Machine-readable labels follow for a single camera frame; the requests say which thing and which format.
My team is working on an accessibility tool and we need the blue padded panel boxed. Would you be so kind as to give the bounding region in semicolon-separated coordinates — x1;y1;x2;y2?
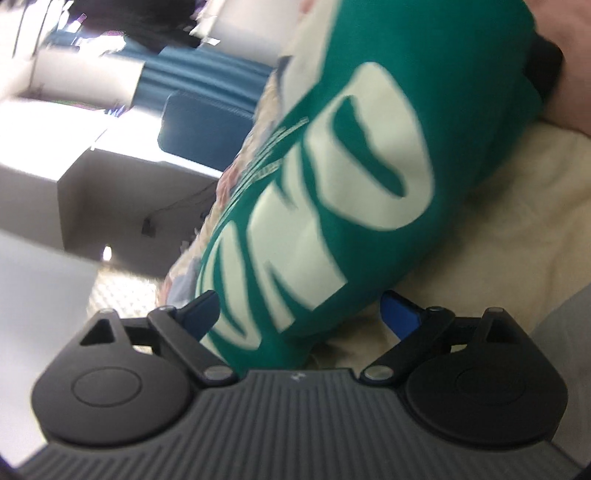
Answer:
157;90;257;174

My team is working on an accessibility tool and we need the grey white wardrobe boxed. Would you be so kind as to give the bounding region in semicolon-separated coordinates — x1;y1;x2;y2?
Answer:
0;46;222;259

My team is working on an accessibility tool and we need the cream quilted headboard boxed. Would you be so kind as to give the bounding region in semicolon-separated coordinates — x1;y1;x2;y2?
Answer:
88;270;167;319

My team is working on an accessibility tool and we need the black cloth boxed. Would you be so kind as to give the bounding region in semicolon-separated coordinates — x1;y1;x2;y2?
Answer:
524;34;565;103

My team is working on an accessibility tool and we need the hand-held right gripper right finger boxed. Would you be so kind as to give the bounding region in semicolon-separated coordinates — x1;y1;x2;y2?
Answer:
360;290;529;386

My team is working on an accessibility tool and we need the black wall plug with cable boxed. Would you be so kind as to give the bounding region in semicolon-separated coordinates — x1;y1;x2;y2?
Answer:
141;185;218;238

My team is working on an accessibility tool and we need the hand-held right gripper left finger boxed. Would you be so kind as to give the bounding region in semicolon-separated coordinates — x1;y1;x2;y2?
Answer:
78;290;238;388

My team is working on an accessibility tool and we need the green hoodie with white print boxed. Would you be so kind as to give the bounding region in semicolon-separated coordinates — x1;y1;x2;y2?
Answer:
196;0;543;377

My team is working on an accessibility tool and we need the teal curtain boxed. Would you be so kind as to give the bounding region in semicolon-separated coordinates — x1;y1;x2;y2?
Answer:
44;30;278;112

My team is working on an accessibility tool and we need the patchwork fleece blanket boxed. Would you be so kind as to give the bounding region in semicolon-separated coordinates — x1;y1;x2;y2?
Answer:
161;0;591;457

